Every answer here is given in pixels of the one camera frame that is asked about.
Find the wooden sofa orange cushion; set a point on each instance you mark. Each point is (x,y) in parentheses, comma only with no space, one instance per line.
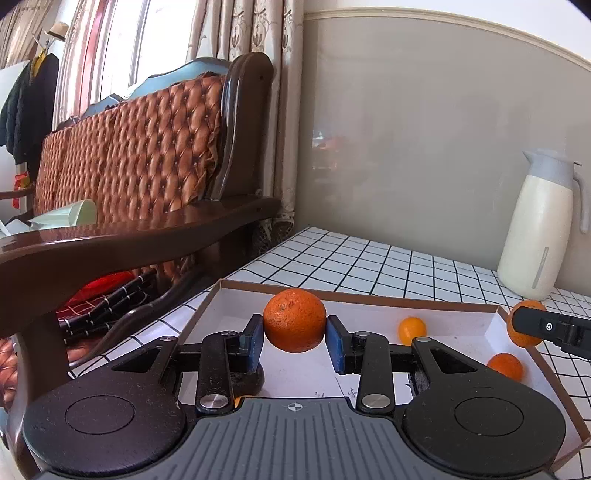
(138,152)

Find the black checked bag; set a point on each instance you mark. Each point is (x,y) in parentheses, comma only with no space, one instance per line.
(115,305)

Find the black jacket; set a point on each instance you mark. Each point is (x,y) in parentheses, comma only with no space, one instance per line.
(27,106)

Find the cream thermos jug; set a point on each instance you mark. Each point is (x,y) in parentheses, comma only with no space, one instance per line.
(535,230)

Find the window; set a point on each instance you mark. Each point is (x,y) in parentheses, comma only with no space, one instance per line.
(138,46)

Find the brown cardboard box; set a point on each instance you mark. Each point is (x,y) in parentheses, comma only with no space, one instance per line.
(369,314)

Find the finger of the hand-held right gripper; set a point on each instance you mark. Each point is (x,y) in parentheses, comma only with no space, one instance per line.
(549,326)

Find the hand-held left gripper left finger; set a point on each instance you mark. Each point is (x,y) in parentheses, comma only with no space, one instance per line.
(253,341)

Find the yellow-orange citrus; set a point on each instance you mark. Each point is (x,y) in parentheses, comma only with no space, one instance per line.
(412,330)

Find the large orange mandarin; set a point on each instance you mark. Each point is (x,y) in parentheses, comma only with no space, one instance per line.
(294,320)

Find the straw hat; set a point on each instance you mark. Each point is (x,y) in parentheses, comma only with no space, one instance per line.
(57,31)

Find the red cloth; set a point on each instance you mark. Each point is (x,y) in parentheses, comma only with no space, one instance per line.
(97,288)

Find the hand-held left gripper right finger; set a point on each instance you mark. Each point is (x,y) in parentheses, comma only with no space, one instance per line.
(337,344)

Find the pale green cup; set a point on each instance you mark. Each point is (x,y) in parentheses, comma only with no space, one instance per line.
(69,214)

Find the dark purple passion fruit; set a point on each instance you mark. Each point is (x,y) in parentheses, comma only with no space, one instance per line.
(251,385)

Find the white checked tablecloth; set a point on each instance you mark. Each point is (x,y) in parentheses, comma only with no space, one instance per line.
(369,263)

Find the beige curtain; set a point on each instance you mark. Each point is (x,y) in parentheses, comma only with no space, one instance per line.
(268,27)

